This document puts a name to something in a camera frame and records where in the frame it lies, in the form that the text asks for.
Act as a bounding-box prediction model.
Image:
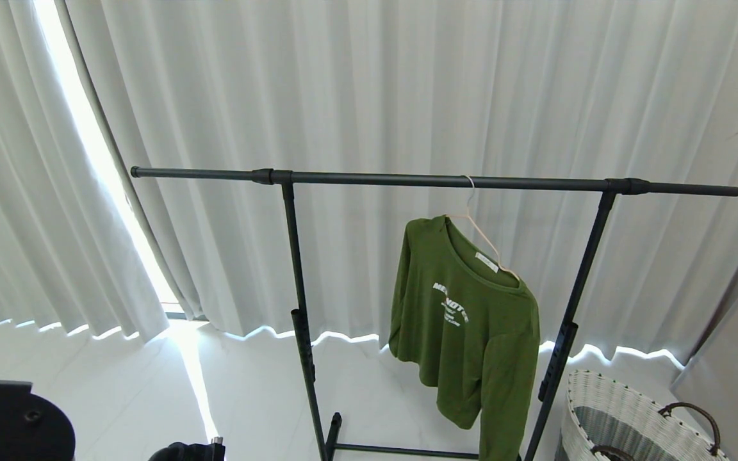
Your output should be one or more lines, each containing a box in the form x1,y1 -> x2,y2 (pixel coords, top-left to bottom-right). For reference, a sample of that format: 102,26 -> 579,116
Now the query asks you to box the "green shirt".
388,216 -> 541,461

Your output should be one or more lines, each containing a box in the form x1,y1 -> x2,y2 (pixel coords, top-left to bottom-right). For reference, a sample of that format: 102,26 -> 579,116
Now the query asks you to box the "white laundry basket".
558,370 -> 728,461

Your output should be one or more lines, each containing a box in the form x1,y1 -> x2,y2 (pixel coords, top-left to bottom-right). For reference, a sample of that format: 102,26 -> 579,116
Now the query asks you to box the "pink clothes hanger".
449,176 -> 522,282

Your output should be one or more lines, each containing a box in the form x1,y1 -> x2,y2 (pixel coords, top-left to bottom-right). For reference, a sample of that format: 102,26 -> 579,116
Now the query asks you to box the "white curtain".
65,0 -> 738,366
0,0 -> 171,340

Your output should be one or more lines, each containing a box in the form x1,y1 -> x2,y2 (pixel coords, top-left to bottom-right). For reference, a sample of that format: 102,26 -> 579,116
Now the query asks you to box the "black clothes rack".
130,165 -> 738,461

